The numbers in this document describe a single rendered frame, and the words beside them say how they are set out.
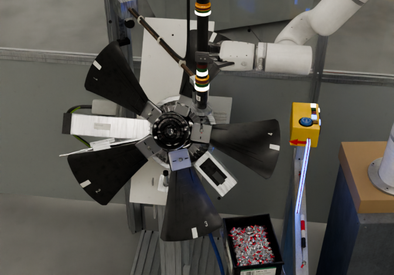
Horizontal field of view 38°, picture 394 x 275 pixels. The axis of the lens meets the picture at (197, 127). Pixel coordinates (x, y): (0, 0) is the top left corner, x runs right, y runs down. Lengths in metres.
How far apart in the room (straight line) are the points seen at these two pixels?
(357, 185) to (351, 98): 0.70
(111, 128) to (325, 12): 0.86
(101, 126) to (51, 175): 1.21
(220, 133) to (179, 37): 0.45
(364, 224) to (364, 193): 0.11
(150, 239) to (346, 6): 1.82
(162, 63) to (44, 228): 1.44
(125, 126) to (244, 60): 0.57
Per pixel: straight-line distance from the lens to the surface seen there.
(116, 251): 3.07
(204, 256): 2.92
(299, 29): 1.72
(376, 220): 2.02
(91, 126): 2.04
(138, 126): 2.00
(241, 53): 1.65
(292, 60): 1.64
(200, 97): 1.75
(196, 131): 1.86
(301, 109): 2.19
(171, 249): 2.44
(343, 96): 2.63
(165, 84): 2.11
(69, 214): 3.28
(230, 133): 1.86
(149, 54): 2.13
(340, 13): 1.58
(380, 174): 2.06
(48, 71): 2.76
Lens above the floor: 2.36
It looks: 39 degrees down
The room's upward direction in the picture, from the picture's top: straight up
